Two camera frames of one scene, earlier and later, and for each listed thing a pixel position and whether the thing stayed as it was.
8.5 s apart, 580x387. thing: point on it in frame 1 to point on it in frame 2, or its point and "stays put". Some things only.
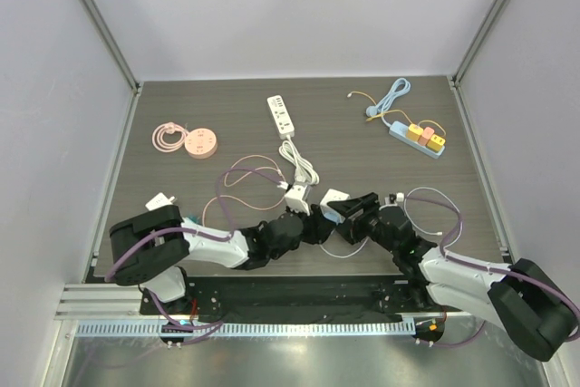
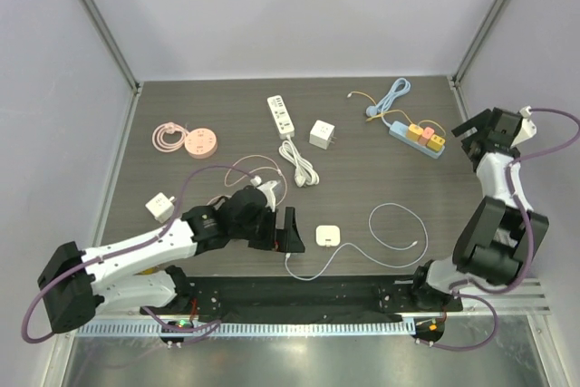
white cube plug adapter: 159,201 stays put
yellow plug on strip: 414,132 stays put
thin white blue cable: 344,256 to 378,239
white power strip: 281,116 stays put
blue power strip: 400,131 stays put
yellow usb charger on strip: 436,142 stays put
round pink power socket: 200,143 stays put
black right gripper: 362,213 to 481,131
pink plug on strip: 426,136 stays put
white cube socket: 332,195 to 322,134
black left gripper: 318,227 to 285,239
